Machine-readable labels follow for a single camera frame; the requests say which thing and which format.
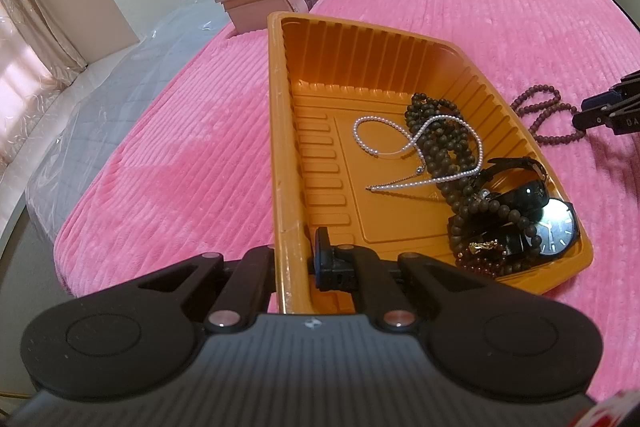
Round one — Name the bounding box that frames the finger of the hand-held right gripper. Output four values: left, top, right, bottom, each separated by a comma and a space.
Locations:
581, 71, 640, 112
571, 97, 640, 136

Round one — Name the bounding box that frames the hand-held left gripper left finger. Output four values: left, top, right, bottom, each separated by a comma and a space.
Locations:
135, 246, 277, 334

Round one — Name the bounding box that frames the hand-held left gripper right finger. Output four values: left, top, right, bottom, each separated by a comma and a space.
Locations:
312, 227, 486, 335

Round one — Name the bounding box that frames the reddish brown bead necklace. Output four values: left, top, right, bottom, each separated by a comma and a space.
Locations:
510, 84, 587, 146

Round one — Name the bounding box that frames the orange plastic tray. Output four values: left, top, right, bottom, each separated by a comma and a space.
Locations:
266, 11, 595, 315

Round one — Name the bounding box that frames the dark large-bead bracelet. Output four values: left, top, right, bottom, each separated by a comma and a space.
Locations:
447, 194, 543, 258

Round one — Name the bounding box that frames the white pearl necklace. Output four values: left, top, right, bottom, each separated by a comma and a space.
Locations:
352, 114, 483, 195

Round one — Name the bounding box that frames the long dark bead necklace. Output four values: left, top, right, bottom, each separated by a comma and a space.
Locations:
404, 93, 485, 228

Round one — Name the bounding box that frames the red bead bracelet gold charm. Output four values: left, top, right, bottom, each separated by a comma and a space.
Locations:
455, 239, 531, 278

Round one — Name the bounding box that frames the black wristwatch large round dial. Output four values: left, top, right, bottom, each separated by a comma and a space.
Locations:
467, 198, 580, 260

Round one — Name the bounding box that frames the pink ribbed blanket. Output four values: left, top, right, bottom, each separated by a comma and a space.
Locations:
52, 0, 640, 408

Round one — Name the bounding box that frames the clear plastic sheet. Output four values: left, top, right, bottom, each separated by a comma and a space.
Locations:
25, 0, 281, 218

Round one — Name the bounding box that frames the red white cloth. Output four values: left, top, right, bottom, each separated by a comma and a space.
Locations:
575, 389, 640, 427

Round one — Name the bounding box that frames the beige curtain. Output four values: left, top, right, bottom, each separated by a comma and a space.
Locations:
0, 0, 88, 168

